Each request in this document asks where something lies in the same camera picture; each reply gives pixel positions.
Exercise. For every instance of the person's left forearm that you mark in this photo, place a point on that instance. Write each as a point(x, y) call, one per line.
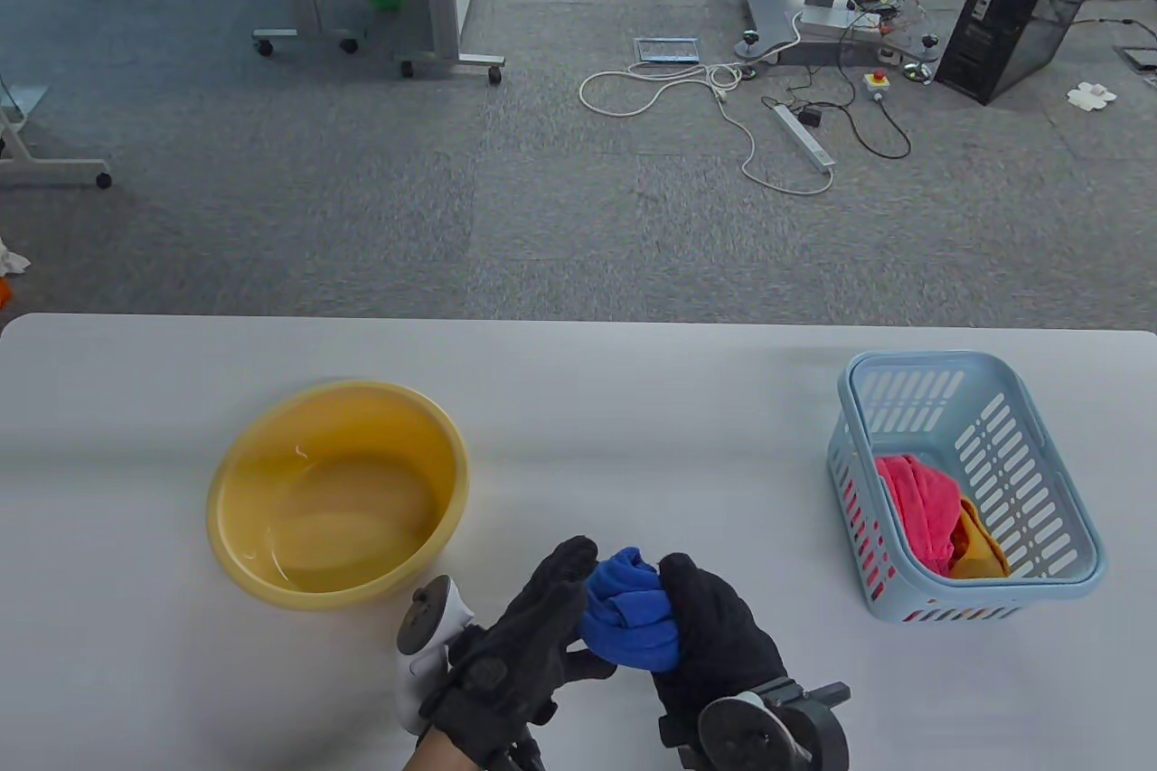
point(438, 757)

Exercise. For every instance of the black computer tower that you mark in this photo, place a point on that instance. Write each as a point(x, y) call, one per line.
point(1039, 3)

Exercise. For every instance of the white crumpled paper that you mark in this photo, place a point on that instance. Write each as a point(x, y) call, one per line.
point(1092, 95)

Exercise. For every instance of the blue square towel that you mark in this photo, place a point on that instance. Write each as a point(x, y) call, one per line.
point(628, 617)

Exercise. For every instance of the red emergency stop button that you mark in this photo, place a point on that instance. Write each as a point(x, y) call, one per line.
point(877, 84)

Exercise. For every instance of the person's left hand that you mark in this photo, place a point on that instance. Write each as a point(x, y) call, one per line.
point(515, 662)

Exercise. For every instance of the black power adapter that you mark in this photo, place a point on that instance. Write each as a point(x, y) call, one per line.
point(809, 117)

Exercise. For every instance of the silver floor outlet box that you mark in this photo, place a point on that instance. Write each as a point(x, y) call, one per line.
point(667, 51)

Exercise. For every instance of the yellow square towel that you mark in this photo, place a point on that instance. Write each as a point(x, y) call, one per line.
point(981, 554)

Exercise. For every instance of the light blue plastic basket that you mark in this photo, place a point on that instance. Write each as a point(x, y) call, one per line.
point(940, 409)

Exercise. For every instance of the grey wheeled table foot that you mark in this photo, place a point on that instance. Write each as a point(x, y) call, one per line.
point(54, 170)

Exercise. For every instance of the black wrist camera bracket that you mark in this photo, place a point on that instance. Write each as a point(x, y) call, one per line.
point(813, 692)
point(524, 753)

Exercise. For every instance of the pink square towel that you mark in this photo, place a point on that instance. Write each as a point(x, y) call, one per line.
point(922, 500)

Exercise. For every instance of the yellow plastic basin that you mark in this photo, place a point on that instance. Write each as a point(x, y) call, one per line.
point(343, 518)

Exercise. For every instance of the white paper scrap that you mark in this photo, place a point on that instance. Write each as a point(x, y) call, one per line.
point(14, 262)

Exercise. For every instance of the person's right hand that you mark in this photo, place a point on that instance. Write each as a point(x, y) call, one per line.
point(723, 644)

